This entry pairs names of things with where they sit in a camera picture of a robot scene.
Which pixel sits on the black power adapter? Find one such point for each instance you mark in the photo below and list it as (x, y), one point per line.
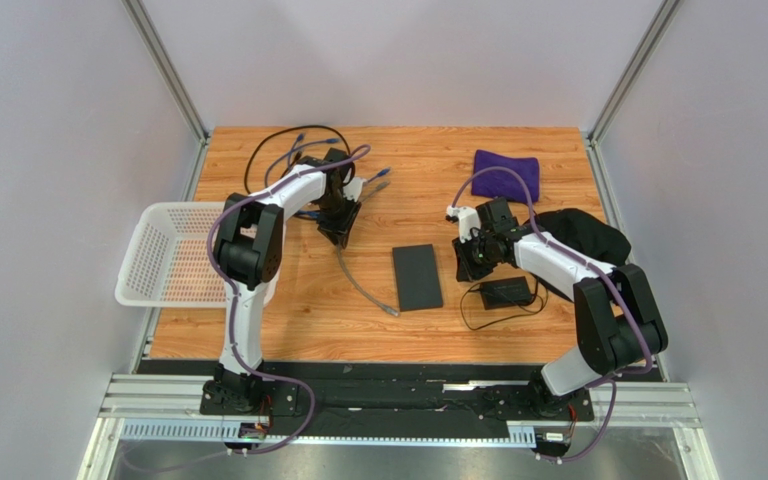
(503, 293)

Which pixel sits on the black round cap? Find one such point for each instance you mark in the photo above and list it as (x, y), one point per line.
(579, 243)

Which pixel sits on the black network switch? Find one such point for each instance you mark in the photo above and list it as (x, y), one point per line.
(417, 278)

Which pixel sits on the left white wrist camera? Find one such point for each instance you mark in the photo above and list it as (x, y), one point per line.
(353, 190)

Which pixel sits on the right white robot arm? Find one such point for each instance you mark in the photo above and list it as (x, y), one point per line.
(619, 327)

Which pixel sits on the black cable teal plug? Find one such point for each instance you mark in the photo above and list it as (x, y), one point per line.
(339, 138)

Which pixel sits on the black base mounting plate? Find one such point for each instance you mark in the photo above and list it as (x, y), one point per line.
(398, 400)

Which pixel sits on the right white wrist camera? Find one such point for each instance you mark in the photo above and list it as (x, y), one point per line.
(467, 220)

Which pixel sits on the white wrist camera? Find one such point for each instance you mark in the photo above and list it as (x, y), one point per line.
(353, 190)
(467, 220)

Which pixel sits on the white plastic basket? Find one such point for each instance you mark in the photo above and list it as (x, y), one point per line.
(166, 264)

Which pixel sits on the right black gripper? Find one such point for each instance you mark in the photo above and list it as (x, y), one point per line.
(467, 252)

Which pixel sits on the aluminium frame rail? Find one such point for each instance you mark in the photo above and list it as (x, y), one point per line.
(169, 420)

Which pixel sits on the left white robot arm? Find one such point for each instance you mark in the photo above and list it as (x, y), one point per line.
(246, 251)

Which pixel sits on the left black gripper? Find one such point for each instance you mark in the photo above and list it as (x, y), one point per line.
(340, 230)

